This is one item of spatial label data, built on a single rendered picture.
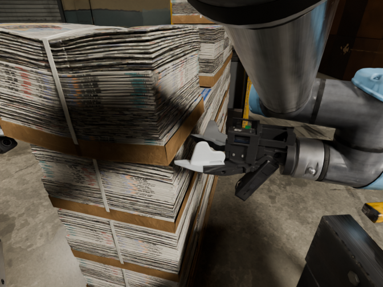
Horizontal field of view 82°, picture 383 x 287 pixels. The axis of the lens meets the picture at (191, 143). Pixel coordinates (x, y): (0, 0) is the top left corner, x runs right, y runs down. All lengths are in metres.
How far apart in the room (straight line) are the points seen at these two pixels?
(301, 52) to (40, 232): 1.60
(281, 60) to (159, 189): 0.41
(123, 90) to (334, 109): 0.32
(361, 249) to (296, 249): 1.03
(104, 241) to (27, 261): 0.80
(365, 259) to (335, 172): 0.13
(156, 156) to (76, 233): 0.49
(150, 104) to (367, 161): 0.35
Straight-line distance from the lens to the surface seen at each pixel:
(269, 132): 0.42
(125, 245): 0.76
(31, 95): 0.53
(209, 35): 0.95
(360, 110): 0.40
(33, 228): 1.70
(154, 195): 0.54
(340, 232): 0.43
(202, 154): 0.39
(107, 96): 0.41
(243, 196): 0.48
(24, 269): 1.52
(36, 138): 0.58
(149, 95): 0.37
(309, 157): 0.41
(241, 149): 0.40
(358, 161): 0.43
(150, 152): 0.41
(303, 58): 0.19
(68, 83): 0.45
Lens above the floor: 1.09
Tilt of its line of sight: 29 degrees down
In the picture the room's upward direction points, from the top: straight up
